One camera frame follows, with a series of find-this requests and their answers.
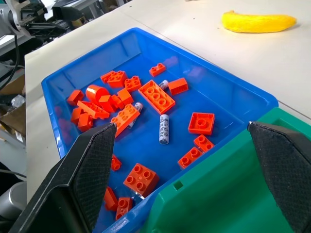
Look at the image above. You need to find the upside-down red 2x2 Lego brick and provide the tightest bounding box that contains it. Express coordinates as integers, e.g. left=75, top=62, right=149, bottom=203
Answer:
left=188, top=112, right=216, bottom=136

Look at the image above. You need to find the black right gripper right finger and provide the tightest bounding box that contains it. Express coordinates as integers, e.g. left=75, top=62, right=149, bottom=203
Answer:
left=246, top=121, right=311, bottom=233

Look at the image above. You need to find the green plastic bin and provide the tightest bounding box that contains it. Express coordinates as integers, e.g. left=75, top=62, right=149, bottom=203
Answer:
left=142, top=106, right=311, bottom=233

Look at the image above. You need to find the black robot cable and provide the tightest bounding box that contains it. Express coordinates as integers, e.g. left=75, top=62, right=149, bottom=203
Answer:
left=0, top=35, right=20, bottom=83

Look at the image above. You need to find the plain orange block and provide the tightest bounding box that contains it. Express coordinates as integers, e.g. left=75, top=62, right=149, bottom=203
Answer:
left=104, top=186, right=119, bottom=212
left=77, top=113, right=94, bottom=133
left=66, top=89, right=85, bottom=106
left=117, top=88, right=135, bottom=106
left=167, top=77, right=189, bottom=96
left=70, top=107, right=85, bottom=126
left=111, top=95, right=125, bottom=110
left=98, top=94, right=118, bottom=114

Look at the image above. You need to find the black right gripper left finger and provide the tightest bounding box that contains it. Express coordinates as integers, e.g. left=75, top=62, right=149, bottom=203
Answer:
left=9, top=122, right=118, bottom=233

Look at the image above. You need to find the blue plastic bin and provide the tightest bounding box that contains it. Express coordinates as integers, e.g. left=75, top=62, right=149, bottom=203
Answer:
left=41, top=27, right=279, bottom=233

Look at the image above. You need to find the yellow plush banana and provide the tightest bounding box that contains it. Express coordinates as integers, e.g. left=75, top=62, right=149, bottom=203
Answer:
left=221, top=10, right=297, bottom=33

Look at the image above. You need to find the brown cardboard box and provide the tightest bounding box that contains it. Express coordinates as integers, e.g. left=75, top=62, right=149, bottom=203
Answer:
left=0, top=72, right=27, bottom=136

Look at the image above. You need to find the orange plastic cylinder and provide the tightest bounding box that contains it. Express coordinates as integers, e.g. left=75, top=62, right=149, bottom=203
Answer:
left=85, top=84, right=109, bottom=104

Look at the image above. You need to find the black machine with yellow part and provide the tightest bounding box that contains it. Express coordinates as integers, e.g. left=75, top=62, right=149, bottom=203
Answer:
left=52, top=4, right=86, bottom=30

